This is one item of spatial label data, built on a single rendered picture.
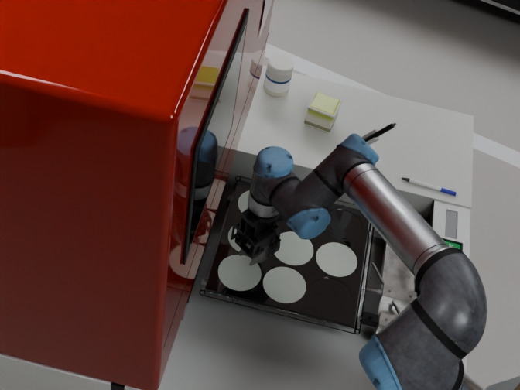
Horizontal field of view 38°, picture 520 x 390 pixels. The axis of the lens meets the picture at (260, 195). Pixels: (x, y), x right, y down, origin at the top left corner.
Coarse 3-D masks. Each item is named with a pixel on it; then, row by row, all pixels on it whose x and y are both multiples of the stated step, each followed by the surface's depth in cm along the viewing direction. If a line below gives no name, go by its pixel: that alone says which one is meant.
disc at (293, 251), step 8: (288, 232) 185; (288, 240) 183; (296, 240) 184; (304, 240) 184; (280, 248) 181; (288, 248) 182; (296, 248) 182; (304, 248) 182; (312, 248) 183; (280, 256) 180; (288, 256) 180; (296, 256) 180; (304, 256) 181; (312, 256) 181; (288, 264) 179; (296, 264) 179
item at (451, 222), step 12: (444, 204) 190; (444, 216) 187; (456, 216) 188; (468, 216) 188; (444, 228) 184; (456, 228) 185; (468, 228) 185; (456, 240) 182; (468, 240) 183; (468, 252) 180
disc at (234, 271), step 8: (232, 256) 178; (240, 256) 178; (224, 264) 176; (232, 264) 176; (240, 264) 177; (248, 264) 177; (256, 264) 177; (224, 272) 175; (232, 272) 175; (240, 272) 175; (248, 272) 175; (256, 272) 176; (224, 280) 173; (232, 280) 174; (240, 280) 174; (248, 280) 174; (256, 280) 174; (232, 288) 172; (240, 288) 172; (248, 288) 173
